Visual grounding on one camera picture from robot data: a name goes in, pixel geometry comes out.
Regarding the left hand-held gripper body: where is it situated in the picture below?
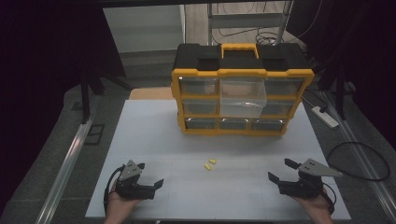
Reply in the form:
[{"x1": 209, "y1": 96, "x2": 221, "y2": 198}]
[{"x1": 115, "y1": 160, "x2": 157, "y2": 201}]

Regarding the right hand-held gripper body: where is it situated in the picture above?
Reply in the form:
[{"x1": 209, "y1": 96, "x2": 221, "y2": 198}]
[{"x1": 277, "y1": 158, "x2": 344, "y2": 199}]

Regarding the clear plastic drawer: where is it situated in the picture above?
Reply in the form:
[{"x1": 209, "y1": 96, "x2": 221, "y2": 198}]
[{"x1": 219, "y1": 76, "x2": 268, "y2": 119}]

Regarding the person's left hand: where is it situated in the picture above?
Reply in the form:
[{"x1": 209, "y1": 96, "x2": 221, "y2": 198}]
[{"x1": 105, "y1": 180, "x2": 145, "y2": 220}]

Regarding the person's right hand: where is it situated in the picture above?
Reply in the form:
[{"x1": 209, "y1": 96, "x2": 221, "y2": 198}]
[{"x1": 291, "y1": 188, "x2": 334, "y2": 220}]

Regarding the white power strip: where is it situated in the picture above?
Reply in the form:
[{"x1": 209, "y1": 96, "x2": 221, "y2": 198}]
[{"x1": 311, "y1": 105, "x2": 340, "y2": 130}]

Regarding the brown wooden board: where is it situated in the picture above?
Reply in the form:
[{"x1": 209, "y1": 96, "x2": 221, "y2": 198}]
[{"x1": 128, "y1": 86, "x2": 176, "y2": 101}]

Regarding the black tripod stand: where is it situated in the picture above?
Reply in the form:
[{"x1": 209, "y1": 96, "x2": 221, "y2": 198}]
[
  {"x1": 78, "y1": 69, "x2": 135, "y2": 125},
  {"x1": 317, "y1": 60, "x2": 358, "y2": 121}
]

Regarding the group of clear organizer drawers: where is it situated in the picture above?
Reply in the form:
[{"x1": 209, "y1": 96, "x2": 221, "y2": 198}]
[{"x1": 179, "y1": 77, "x2": 306, "y2": 132}]

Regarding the yellow and black organizer case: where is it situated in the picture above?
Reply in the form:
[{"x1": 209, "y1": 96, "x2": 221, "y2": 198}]
[{"x1": 170, "y1": 42, "x2": 316, "y2": 137}]

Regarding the dark curtain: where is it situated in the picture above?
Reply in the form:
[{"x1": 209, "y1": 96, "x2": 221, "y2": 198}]
[
  {"x1": 285, "y1": 0, "x2": 396, "y2": 150},
  {"x1": 0, "y1": 0, "x2": 127, "y2": 216}
]

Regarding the white cabinet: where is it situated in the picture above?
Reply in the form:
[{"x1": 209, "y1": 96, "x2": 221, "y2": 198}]
[{"x1": 102, "y1": 4, "x2": 187, "y2": 54}]

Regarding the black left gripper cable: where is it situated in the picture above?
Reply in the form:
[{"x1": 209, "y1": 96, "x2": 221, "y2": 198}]
[{"x1": 103, "y1": 165, "x2": 126, "y2": 208}]

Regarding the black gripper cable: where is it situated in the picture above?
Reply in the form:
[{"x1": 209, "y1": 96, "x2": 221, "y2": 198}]
[
  {"x1": 322, "y1": 182, "x2": 338, "y2": 217},
  {"x1": 103, "y1": 165, "x2": 126, "y2": 208}
]

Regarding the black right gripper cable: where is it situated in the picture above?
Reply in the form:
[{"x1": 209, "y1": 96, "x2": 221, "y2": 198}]
[{"x1": 322, "y1": 182, "x2": 338, "y2": 217}]

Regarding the black rectangular floor frame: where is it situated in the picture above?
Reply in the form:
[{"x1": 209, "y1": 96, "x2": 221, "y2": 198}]
[{"x1": 83, "y1": 123, "x2": 106, "y2": 147}]

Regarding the aluminium floor rail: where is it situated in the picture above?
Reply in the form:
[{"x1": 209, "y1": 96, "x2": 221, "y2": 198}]
[
  {"x1": 35, "y1": 114, "x2": 95, "y2": 224},
  {"x1": 319, "y1": 90, "x2": 396, "y2": 222}
]

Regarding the black looped floor cable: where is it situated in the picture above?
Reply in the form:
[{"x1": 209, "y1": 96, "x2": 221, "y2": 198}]
[{"x1": 325, "y1": 141, "x2": 391, "y2": 183}]

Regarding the bundle of black cables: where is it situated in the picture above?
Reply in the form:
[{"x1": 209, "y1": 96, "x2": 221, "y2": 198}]
[{"x1": 254, "y1": 27, "x2": 283, "y2": 47}]

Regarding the grey metal shelf frame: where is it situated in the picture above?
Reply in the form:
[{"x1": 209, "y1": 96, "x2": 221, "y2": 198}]
[{"x1": 206, "y1": 0, "x2": 295, "y2": 47}]

